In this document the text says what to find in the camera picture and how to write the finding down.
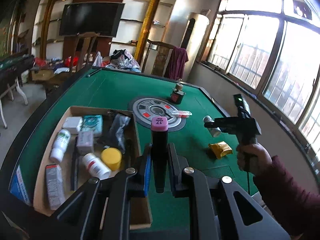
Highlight white tube with black cap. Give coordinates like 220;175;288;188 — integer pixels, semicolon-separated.
203;115;221;138

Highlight white pill bottle red label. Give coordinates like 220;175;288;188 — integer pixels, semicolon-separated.
82;153;111;180

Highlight grey 502 glue box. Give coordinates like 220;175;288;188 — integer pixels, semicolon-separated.
45;164;66;210

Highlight clear packet with red item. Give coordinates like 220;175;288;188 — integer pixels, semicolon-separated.
170;111;192;118

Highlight white medicine box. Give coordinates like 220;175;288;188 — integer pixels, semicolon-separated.
76;131;94;156

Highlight black foil pouch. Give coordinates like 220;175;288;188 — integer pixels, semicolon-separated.
97;110;131;153

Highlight white bottle green label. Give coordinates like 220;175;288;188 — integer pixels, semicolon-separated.
49;129;71;164

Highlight black stick pink cap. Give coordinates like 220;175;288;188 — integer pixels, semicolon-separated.
151;116;169;193

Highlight black marker green end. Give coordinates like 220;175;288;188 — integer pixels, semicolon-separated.
124;139;135;168

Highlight maroon sleeve forearm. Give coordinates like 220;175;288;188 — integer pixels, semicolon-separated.
253;156;319;239

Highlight person right hand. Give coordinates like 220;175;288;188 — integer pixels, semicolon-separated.
236;143;272;176

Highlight yellow foil snack packet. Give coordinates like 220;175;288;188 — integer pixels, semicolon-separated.
208;141;233;159

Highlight black marker in box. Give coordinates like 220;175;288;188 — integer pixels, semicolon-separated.
71;137;79;191

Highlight cardboard box tray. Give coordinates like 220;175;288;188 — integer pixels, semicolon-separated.
33;106;141;217

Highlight black ink bottle with cork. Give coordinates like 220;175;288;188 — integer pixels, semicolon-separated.
170;83;185;105

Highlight blue white sticker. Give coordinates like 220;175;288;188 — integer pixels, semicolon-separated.
10;165;31;206

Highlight teal tissue packet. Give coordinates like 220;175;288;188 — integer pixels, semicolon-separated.
81;115;103;138

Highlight white charger box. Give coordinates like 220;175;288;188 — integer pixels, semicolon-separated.
62;116;83;135

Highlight maroon garment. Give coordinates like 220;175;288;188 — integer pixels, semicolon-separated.
164;47;189;80

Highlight round grey table centre panel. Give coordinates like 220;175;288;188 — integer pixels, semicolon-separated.
128;96;186;132

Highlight white standing air conditioner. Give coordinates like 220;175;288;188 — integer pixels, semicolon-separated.
180;12;209;81

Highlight wooden chair with garment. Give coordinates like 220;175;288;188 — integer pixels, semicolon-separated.
141;40;175;77

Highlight pile of clothes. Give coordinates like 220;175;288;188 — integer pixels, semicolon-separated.
106;49;141;73

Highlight wooden chair near television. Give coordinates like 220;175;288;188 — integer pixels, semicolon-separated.
43;31;101;91

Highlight black flat television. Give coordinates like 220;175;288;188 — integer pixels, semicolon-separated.
59;2;125;37

